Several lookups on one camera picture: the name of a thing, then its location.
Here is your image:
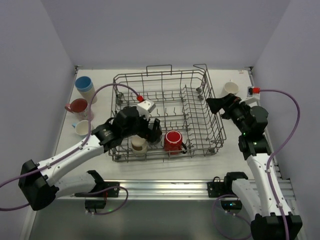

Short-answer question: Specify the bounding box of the dark grey mug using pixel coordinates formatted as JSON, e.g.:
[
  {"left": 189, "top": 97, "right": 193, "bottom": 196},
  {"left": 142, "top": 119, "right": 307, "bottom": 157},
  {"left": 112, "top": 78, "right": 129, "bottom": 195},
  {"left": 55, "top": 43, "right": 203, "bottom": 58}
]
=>
[{"left": 148, "top": 121, "right": 162, "bottom": 145}]

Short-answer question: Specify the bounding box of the white faceted ceramic mug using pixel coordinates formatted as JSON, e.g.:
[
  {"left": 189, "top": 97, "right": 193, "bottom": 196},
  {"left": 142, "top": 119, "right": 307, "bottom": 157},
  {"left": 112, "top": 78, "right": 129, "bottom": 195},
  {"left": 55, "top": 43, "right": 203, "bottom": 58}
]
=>
[{"left": 221, "top": 80, "right": 240, "bottom": 96}]

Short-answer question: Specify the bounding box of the light blue faceted mug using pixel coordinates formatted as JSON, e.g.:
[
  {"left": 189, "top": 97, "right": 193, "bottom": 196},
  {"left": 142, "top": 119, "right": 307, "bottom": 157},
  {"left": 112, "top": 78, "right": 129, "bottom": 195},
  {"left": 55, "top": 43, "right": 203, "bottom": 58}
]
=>
[{"left": 72, "top": 120, "right": 94, "bottom": 137}]

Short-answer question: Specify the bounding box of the pink ghost pattern mug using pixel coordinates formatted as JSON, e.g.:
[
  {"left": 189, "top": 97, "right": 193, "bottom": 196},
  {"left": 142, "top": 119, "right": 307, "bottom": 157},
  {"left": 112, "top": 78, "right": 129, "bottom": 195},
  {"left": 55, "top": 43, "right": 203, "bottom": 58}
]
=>
[{"left": 64, "top": 98, "right": 94, "bottom": 121}]

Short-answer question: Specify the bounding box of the blue plastic tumbler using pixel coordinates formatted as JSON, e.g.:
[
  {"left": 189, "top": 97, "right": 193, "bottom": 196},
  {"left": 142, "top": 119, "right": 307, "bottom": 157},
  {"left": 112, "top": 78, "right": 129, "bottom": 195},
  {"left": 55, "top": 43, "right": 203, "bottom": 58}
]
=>
[{"left": 75, "top": 76, "right": 94, "bottom": 93}]

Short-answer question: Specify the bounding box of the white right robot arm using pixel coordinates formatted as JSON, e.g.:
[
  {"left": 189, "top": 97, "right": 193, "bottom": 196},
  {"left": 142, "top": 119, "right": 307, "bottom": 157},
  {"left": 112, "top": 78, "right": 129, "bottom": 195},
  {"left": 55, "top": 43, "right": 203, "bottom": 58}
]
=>
[{"left": 206, "top": 93, "right": 303, "bottom": 240}]

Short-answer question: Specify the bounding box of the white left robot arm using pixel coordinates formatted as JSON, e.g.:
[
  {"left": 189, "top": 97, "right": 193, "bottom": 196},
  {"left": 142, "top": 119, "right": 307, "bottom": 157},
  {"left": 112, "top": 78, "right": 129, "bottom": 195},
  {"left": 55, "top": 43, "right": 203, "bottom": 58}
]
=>
[{"left": 18, "top": 100, "right": 162, "bottom": 211}]

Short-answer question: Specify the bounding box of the red mug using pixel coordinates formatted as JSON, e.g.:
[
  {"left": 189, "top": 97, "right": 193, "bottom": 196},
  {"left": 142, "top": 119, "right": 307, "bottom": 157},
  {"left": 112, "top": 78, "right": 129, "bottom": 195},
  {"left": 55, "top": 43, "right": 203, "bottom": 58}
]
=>
[{"left": 164, "top": 130, "right": 187, "bottom": 156}]

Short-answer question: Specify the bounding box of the cream and brown mug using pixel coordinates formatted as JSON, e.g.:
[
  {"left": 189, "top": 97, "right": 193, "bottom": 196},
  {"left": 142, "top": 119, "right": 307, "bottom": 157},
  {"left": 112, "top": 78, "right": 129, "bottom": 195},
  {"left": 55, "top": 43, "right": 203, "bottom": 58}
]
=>
[{"left": 131, "top": 135, "right": 148, "bottom": 156}]

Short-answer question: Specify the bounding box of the left black controller box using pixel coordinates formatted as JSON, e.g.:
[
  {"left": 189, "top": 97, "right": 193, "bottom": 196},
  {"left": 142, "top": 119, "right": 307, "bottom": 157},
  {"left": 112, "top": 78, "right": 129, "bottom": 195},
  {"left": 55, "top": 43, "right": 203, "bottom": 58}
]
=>
[{"left": 84, "top": 200, "right": 106, "bottom": 213}]

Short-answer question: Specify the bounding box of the black controller box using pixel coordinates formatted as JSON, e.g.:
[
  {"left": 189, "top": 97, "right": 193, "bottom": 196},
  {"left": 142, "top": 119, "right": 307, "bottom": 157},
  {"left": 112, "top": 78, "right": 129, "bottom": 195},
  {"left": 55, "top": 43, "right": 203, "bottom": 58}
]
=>
[
  {"left": 84, "top": 200, "right": 106, "bottom": 213},
  {"left": 220, "top": 199, "right": 243, "bottom": 214}
]

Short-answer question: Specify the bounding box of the right black controller box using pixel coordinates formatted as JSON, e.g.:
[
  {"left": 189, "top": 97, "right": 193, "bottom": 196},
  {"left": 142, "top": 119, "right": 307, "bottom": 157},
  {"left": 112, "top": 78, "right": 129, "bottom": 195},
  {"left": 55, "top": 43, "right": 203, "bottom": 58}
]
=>
[{"left": 220, "top": 199, "right": 243, "bottom": 214}]

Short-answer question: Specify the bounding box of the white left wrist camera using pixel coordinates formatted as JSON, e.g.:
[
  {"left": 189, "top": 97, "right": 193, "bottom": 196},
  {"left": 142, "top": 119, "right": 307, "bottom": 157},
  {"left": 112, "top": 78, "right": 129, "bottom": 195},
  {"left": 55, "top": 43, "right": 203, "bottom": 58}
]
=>
[{"left": 136, "top": 99, "right": 156, "bottom": 120}]

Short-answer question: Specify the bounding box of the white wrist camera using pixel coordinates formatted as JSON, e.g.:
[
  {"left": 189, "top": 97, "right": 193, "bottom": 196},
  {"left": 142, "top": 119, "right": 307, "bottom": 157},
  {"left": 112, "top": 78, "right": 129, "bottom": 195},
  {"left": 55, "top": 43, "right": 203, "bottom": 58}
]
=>
[
  {"left": 240, "top": 86, "right": 261, "bottom": 105},
  {"left": 136, "top": 99, "right": 156, "bottom": 120}
]

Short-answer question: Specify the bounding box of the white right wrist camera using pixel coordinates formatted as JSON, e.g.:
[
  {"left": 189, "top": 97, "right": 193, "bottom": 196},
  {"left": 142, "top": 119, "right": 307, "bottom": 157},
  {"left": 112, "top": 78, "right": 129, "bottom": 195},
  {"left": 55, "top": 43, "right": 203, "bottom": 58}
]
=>
[{"left": 240, "top": 86, "right": 261, "bottom": 105}]

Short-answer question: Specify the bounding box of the grey wire dish rack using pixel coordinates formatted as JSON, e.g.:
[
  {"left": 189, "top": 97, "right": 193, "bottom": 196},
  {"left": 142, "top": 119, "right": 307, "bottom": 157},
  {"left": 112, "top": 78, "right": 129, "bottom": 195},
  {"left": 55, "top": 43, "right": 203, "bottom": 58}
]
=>
[{"left": 109, "top": 64, "right": 227, "bottom": 162}]

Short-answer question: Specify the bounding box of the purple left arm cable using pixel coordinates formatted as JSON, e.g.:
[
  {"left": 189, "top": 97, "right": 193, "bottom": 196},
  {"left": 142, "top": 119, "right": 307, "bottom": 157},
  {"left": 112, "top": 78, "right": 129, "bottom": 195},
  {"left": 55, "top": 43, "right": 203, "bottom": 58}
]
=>
[{"left": 0, "top": 83, "right": 143, "bottom": 216}]

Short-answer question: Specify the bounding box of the aluminium mounting rail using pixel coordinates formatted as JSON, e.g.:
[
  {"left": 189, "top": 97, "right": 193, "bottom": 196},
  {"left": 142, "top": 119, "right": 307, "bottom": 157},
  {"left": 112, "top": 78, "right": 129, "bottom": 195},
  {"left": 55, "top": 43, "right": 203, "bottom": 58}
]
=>
[{"left": 57, "top": 178, "right": 296, "bottom": 200}]

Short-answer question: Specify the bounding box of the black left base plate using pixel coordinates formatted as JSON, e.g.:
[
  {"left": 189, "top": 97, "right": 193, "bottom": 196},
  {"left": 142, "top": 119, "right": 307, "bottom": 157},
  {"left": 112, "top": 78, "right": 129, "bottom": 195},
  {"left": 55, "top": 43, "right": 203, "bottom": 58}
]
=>
[{"left": 74, "top": 180, "right": 120, "bottom": 198}]

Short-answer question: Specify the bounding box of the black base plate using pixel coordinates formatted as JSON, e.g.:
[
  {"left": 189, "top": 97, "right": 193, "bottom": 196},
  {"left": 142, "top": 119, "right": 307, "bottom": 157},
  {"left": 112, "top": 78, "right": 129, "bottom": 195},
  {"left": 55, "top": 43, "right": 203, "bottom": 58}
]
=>
[
  {"left": 74, "top": 180, "right": 120, "bottom": 198},
  {"left": 206, "top": 176, "right": 233, "bottom": 198}
]

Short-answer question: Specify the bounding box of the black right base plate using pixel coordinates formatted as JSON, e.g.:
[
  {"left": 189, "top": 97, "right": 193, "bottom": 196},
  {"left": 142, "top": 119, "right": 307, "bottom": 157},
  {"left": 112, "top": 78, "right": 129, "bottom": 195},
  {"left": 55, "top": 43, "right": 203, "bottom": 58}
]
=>
[{"left": 206, "top": 176, "right": 233, "bottom": 198}]

